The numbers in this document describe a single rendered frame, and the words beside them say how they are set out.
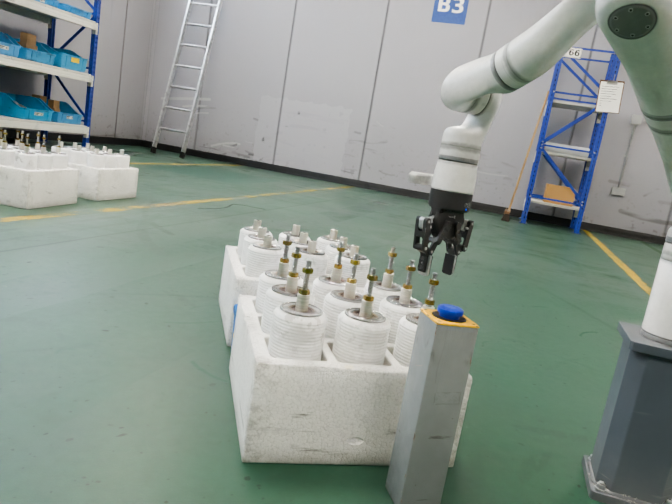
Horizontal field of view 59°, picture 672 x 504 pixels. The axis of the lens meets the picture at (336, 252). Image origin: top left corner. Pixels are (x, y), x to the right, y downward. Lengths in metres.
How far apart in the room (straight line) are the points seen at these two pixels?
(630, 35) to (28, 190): 2.68
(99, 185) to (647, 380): 2.99
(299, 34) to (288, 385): 7.29
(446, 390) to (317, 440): 0.26
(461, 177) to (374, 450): 0.50
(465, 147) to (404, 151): 6.53
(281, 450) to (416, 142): 6.66
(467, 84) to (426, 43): 6.65
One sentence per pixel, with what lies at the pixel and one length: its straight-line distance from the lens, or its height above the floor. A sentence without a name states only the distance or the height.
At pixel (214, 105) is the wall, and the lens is 8.50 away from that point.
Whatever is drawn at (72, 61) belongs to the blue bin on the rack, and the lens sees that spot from 6.80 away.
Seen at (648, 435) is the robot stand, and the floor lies 0.14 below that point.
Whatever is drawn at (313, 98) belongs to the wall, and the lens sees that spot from 7.93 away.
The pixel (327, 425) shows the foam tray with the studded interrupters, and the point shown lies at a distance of 1.06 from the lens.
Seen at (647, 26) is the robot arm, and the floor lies 0.75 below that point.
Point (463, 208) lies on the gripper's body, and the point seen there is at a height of 0.47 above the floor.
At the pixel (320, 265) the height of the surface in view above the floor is 0.23.
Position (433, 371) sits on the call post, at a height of 0.24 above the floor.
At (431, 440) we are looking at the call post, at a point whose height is 0.13.
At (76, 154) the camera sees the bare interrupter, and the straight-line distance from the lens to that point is 3.67.
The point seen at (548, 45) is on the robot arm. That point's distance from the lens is 0.96.
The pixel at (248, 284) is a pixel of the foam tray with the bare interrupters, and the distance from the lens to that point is 1.49.
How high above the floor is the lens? 0.55
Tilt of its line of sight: 11 degrees down
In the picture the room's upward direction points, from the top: 10 degrees clockwise
